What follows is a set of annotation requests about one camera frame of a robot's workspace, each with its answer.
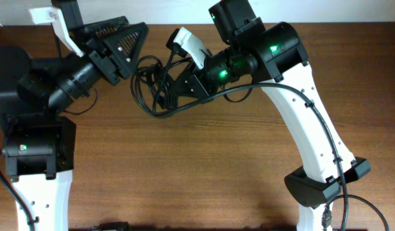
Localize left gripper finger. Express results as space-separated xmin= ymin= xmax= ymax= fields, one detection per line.
xmin=101 ymin=22 xmax=148 ymax=80
xmin=71 ymin=16 xmax=130 ymax=43

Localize black USB cable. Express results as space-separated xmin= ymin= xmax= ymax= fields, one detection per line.
xmin=130 ymin=55 xmax=198 ymax=119

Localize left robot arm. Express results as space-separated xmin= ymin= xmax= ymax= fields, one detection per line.
xmin=0 ymin=16 xmax=148 ymax=230

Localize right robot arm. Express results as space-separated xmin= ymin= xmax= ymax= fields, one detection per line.
xmin=164 ymin=1 xmax=371 ymax=230

